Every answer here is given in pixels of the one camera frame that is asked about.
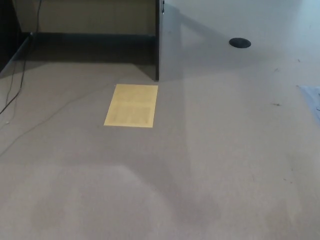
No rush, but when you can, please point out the thin grey floor cable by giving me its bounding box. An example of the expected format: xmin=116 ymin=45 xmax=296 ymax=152
xmin=0 ymin=84 xmax=117 ymax=157

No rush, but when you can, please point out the yellow paper sheet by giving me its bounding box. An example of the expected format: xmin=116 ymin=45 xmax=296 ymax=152
xmin=103 ymin=84 xmax=159 ymax=129

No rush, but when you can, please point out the grey desk side panel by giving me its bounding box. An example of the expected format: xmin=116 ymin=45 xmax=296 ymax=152
xmin=154 ymin=0 xmax=186 ymax=82

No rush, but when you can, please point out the dark wall baseboard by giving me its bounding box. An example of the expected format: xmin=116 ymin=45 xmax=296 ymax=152
xmin=22 ymin=31 xmax=157 ymax=49

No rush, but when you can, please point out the dark cabinet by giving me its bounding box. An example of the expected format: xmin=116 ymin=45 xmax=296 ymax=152
xmin=0 ymin=0 xmax=34 ymax=78

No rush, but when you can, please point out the black round desk grommet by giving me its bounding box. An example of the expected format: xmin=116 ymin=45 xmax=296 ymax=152
xmin=228 ymin=37 xmax=252 ymax=48

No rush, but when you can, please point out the black power cable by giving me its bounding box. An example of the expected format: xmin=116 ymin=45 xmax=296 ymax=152
xmin=0 ymin=0 xmax=42 ymax=115

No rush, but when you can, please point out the thin black cable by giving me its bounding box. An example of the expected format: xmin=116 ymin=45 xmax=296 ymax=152
xmin=3 ymin=59 xmax=17 ymax=107

